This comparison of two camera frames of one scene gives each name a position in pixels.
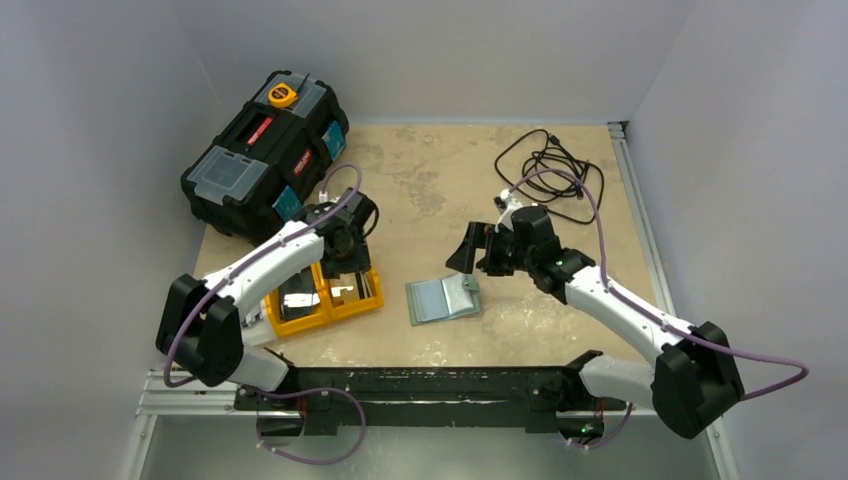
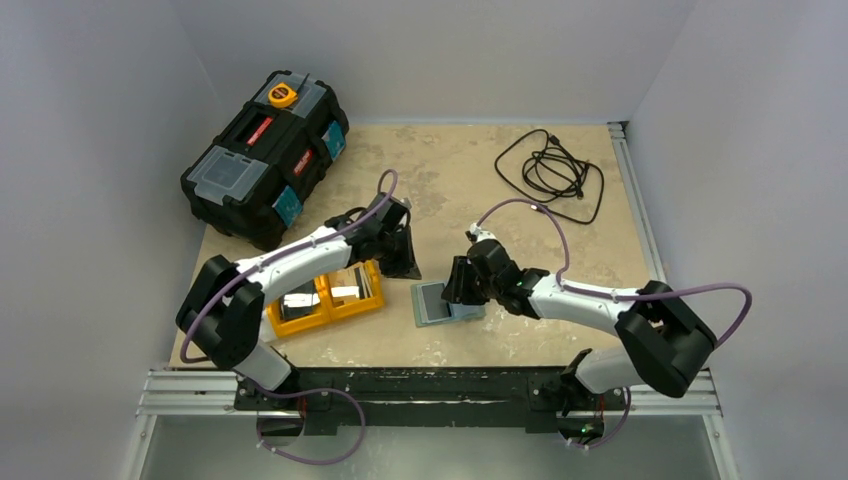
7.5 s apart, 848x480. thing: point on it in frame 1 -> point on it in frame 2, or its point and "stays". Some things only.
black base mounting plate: [325, 396] stays
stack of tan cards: [350, 287] stays
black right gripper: [486, 249] -> [468, 275]
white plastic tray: [258, 331] stays
